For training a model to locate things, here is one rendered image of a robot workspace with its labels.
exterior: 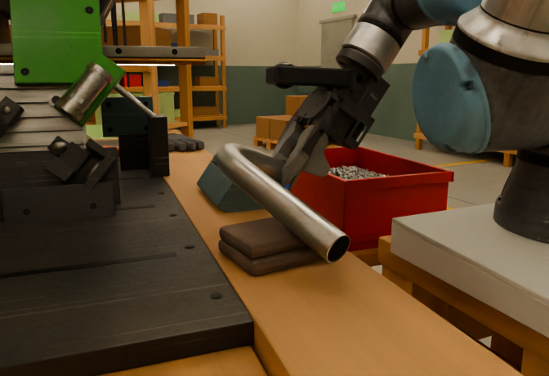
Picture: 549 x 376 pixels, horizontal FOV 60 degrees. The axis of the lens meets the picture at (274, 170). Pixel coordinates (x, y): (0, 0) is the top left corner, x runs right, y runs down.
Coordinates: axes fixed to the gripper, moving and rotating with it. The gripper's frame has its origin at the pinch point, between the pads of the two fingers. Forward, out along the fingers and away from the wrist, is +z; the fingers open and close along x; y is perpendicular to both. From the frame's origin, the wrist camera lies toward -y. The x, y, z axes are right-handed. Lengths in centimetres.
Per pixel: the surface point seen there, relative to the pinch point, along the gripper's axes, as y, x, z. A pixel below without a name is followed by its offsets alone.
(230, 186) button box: -5.3, -2.1, 5.1
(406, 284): 20.6, -11.3, 3.6
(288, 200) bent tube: -6.2, -21.0, 2.4
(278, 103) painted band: 326, 961, -165
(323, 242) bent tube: -3.7, -26.2, 3.8
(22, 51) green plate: -36.0, 11.5, 4.9
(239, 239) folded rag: -8.2, -20.5, 8.0
